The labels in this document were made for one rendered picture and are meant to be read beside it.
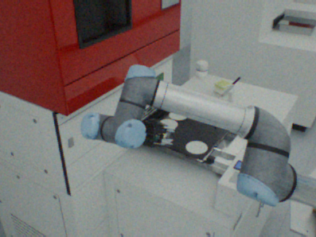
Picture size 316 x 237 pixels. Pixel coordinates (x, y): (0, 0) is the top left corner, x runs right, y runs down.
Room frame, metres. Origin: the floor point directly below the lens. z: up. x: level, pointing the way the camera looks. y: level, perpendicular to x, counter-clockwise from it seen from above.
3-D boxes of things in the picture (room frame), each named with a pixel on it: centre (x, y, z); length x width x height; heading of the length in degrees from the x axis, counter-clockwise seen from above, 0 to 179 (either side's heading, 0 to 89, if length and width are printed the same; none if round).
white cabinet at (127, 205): (1.44, -0.27, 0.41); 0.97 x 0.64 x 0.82; 147
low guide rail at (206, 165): (1.30, -0.13, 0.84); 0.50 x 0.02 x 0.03; 57
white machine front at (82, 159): (1.39, 0.15, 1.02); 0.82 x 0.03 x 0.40; 147
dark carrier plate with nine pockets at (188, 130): (1.43, -0.14, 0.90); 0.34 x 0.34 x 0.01; 57
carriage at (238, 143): (1.30, -0.38, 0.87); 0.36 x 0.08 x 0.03; 147
